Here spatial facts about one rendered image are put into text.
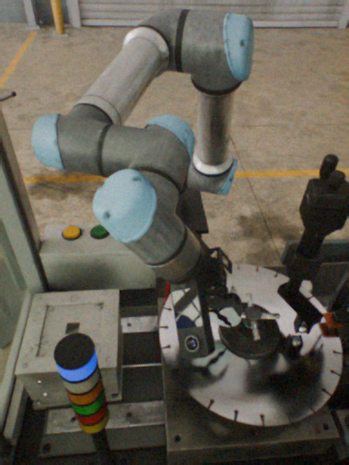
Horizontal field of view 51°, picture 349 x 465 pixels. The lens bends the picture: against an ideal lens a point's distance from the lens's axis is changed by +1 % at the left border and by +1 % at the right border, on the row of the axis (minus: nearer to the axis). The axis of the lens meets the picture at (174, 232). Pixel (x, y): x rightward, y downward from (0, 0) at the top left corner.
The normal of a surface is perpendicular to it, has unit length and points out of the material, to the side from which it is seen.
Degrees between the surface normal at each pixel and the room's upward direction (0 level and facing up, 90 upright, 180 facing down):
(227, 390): 0
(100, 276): 90
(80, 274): 90
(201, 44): 75
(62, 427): 0
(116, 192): 32
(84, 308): 0
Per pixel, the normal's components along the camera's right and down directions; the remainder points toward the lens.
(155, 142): -0.11, -0.48
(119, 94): 0.69, -0.32
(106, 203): -0.48, -0.55
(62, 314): 0.03, -0.73
